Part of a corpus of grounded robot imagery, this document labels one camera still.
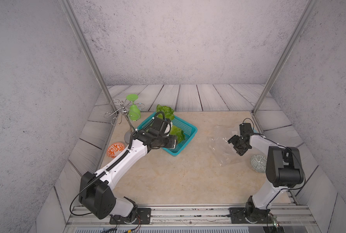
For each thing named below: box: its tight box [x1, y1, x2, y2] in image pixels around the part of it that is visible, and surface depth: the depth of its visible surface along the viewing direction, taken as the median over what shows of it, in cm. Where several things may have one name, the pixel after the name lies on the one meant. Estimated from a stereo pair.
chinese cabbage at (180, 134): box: [169, 124, 186, 144], surface depth 100 cm
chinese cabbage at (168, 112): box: [156, 104, 175, 121], surface depth 104 cm
